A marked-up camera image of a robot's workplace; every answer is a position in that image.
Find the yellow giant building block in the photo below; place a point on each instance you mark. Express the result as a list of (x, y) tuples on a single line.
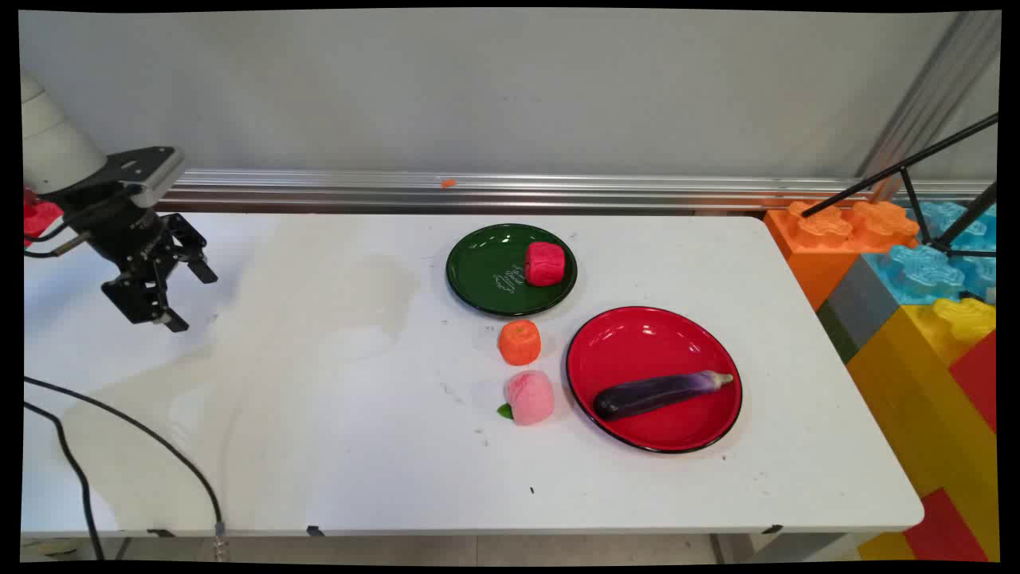
[(916, 383)]

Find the red toy fruit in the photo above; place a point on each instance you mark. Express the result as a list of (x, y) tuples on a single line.
[(544, 264)]

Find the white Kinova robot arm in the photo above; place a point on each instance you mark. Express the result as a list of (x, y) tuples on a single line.
[(56, 151)]

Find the black tripod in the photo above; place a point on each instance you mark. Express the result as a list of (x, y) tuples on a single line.
[(966, 217)]

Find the pink toy peach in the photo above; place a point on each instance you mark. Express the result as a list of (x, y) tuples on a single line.
[(530, 399)]

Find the orange giant building block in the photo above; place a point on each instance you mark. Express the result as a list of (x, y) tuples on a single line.
[(813, 271)]

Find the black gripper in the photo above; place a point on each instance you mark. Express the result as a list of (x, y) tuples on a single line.
[(127, 231)]

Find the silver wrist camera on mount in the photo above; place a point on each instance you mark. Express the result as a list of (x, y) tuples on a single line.
[(151, 171)]

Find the dark green plate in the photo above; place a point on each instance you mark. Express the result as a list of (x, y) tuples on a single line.
[(486, 271)]

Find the purple toy eggplant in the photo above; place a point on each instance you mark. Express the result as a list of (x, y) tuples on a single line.
[(645, 395)]

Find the orange toy fruit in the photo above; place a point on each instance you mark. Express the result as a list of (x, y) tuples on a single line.
[(519, 343)]

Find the grey giant building block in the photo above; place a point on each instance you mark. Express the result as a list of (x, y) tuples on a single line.
[(865, 307)]

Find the red plate with black rim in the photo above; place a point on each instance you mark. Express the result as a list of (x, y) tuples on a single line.
[(653, 343)]

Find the blue giant building block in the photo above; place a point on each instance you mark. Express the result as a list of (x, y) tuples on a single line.
[(916, 275)]

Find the aluminium rail along wall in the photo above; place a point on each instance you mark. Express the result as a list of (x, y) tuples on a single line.
[(637, 191)]

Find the red giant building block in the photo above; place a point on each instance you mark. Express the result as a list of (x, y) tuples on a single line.
[(944, 530), (978, 375)]

